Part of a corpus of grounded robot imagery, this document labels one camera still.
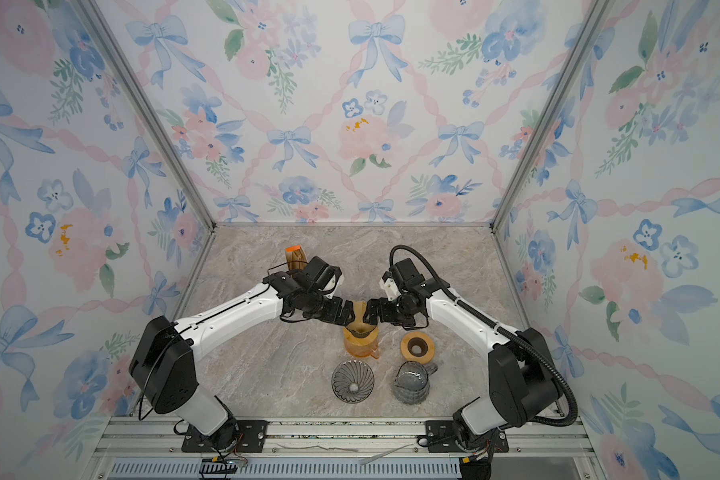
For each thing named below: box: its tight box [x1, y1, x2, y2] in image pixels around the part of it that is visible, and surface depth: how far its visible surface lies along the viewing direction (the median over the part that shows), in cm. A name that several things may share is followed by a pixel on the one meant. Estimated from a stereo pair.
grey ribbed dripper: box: [331, 360, 375, 404], surface depth 80 cm
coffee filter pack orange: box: [285, 244, 309, 272], surface depth 101 cm
